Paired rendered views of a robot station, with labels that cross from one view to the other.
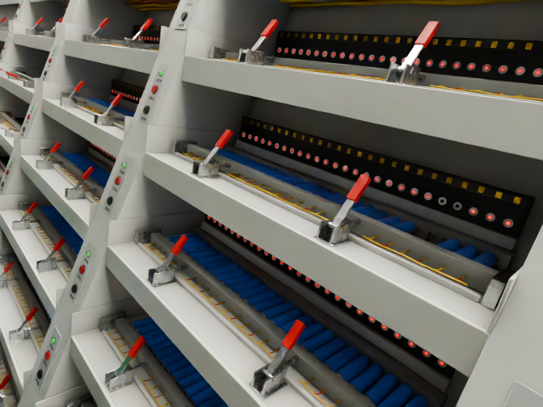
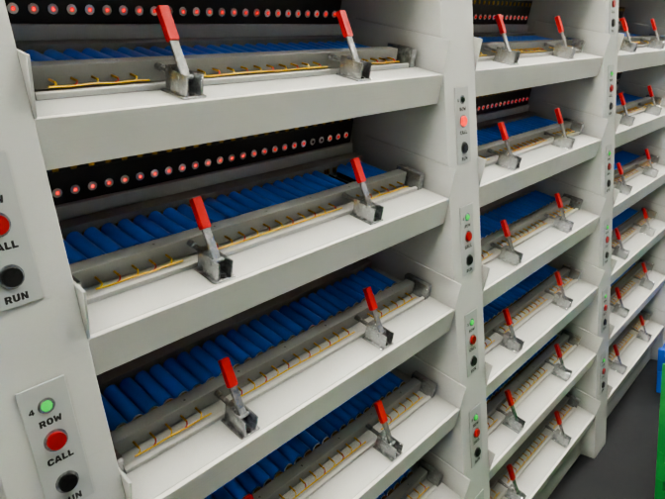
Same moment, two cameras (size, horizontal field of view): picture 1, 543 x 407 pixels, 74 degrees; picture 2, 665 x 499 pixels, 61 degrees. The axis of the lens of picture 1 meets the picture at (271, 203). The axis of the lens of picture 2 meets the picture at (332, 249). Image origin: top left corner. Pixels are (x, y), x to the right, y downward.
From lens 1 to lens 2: 84 cm
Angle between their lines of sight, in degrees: 85
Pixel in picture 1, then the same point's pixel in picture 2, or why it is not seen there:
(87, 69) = not seen: outside the picture
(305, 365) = (361, 313)
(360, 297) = (405, 233)
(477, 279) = (401, 179)
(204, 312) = (295, 380)
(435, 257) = (385, 182)
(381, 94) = (365, 92)
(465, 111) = (405, 89)
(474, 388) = (453, 224)
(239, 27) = not seen: outside the picture
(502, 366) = (455, 207)
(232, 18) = not seen: outside the picture
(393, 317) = (419, 227)
